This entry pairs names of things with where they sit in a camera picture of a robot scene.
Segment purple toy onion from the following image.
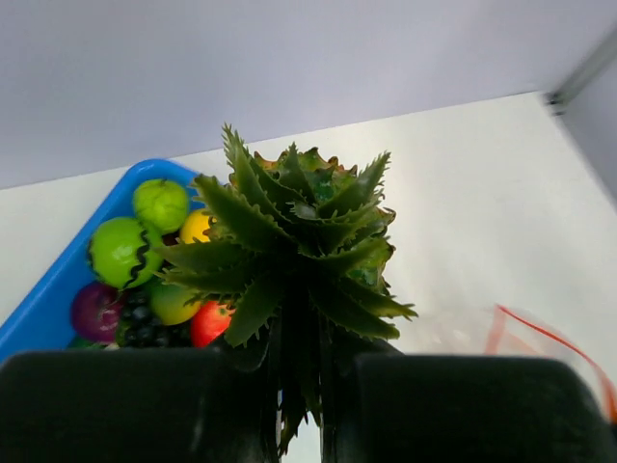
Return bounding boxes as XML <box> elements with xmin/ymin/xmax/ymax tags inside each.
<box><xmin>69</xmin><ymin>282</ymin><xmax>124</xmax><ymax>344</ymax></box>

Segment toy pineapple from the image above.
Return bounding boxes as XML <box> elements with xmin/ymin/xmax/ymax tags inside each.
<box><xmin>160</xmin><ymin>124</ymin><xmax>416</xmax><ymax>454</ymax></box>

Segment green striped toy melon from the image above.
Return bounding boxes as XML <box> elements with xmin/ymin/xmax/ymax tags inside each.
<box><xmin>86</xmin><ymin>217</ymin><xmax>163</xmax><ymax>290</ymax></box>

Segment yellow toy lemon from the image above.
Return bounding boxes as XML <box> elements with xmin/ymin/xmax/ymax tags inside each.
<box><xmin>179</xmin><ymin>208</ymin><xmax>213</xmax><ymax>244</ymax></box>

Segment blue plastic bin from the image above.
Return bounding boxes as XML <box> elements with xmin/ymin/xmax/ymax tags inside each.
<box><xmin>1</xmin><ymin>159</ymin><xmax>198</xmax><ymax>360</ymax></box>

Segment right aluminium frame post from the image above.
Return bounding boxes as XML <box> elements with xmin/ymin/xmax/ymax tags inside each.
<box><xmin>545</xmin><ymin>27</ymin><xmax>616</xmax><ymax>116</ymax></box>

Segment green toy apple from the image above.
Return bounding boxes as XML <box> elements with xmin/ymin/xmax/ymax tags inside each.
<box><xmin>132</xmin><ymin>178</ymin><xmax>190</xmax><ymax>234</ymax></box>

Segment dark toy grapes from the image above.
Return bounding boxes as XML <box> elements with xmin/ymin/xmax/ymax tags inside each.
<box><xmin>115</xmin><ymin>290</ymin><xmax>192</xmax><ymax>348</ymax></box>

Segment clear orange-zip bag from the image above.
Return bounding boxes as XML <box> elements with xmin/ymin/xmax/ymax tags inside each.
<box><xmin>409</xmin><ymin>302</ymin><xmax>617</xmax><ymax>421</ymax></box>

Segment red toy apple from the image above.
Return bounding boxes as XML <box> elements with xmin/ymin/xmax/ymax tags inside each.
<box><xmin>190</xmin><ymin>301</ymin><xmax>234</xmax><ymax>347</ymax></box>

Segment yellow-green toy mango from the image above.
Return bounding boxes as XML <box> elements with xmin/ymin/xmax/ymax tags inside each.
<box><xmin>146</xmin><ymin>280</ymin><xmax>201</xmax><ymax>326</ymax></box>

